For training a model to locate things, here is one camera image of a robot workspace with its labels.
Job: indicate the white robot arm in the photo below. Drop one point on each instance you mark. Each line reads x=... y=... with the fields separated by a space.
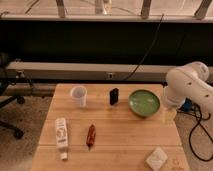
x=188 y=82

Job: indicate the black upright eraser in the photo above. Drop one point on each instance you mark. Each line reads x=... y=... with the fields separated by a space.
x=114 y=95

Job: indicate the white plastic cup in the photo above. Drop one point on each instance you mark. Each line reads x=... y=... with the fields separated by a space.
x=78 y=95

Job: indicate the green ceramic bowl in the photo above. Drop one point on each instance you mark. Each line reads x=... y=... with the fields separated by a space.
x=143 y=103

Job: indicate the red-brown snack wrapper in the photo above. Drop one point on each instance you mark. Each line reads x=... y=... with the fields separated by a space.
x=91 y=136

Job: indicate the white tube with cap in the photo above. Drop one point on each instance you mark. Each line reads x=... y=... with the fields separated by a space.
x=62 y=137

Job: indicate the blue device on floor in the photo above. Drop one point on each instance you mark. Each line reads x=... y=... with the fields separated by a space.
x=187 y=106

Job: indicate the white square sponge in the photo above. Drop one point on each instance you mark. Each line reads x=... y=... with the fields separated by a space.
x=156 y=159

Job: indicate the black office chair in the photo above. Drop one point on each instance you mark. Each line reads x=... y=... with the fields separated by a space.
x=4 y=83

